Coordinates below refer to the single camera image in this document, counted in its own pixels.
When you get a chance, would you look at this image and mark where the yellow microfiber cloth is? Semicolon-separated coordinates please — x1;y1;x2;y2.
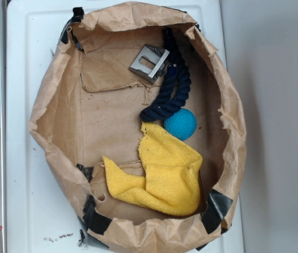
103;122;203;216

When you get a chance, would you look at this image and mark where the blue dimpled ball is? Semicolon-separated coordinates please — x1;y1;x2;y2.
164;109;197;141

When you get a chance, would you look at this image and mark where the brown paper bag bin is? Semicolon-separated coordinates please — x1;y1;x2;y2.
29;2;246;252

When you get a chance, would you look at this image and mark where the white plastic tray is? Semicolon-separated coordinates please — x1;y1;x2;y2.
5;0;245;253

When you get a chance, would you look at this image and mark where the dark navy twisted rope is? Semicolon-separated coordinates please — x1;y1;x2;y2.
140;27;193;123

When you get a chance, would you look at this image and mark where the grey metal bracket block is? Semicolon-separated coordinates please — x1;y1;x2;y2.
129;44;170;84

